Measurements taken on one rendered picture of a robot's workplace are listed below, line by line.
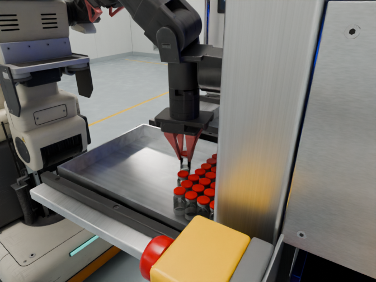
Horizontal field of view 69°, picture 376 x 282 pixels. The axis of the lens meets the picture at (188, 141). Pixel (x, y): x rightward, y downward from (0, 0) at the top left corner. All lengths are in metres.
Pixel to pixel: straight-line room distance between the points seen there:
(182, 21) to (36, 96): 0.77
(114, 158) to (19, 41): 0.53
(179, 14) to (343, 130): 0.32
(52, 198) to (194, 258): 0.40
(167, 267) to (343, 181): 0.14
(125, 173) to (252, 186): 0.40
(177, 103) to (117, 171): 0.21
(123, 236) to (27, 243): 1.01
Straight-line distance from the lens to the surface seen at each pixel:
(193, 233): 0.24
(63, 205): 0.55
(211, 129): 0.72
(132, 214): 0.46
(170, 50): 0.45
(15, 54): 1.02
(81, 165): 0.63
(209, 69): 0.45
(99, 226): 0.48
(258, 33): 0.20
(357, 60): 0.19
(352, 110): 0.20
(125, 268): 1.56
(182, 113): 0.50
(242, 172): 0.24
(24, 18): 1.05
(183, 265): 0.22
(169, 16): 0.44
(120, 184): 0.56
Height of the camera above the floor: 1.20
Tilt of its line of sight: 26 degrees down
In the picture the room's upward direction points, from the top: straight up
